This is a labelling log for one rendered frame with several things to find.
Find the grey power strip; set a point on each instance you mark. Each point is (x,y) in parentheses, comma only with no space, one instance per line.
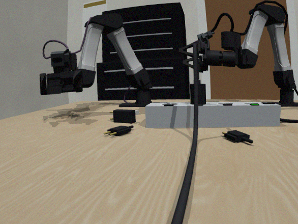
(212,114)

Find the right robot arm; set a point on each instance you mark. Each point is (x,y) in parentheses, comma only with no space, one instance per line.
(112,26)

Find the black rectangular plug with two brass pins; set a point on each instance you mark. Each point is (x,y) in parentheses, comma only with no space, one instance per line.
(123,116)

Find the black plug with two brass prongs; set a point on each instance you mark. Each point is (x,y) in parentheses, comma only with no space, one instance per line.
(119,130)
(237,136)

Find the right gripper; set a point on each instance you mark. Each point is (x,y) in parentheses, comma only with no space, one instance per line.
(61,81)

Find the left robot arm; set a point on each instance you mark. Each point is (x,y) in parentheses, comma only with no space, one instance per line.
(245,56)

